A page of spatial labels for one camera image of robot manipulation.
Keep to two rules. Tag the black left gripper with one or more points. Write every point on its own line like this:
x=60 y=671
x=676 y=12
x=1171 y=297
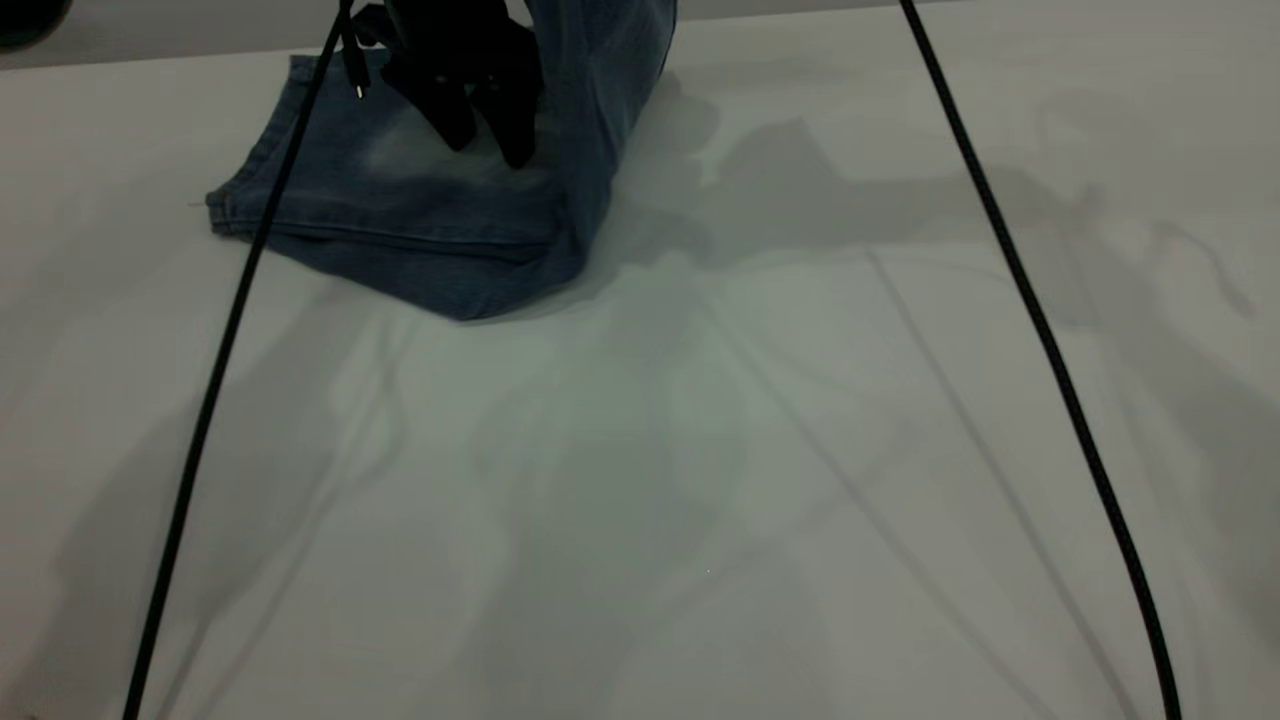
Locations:
x=450 y=40

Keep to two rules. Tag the blue denim shorts with print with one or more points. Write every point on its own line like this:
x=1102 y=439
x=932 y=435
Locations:
x=450 y=240

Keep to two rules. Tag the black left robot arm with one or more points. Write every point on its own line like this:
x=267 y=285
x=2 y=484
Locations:
x=25 y=20

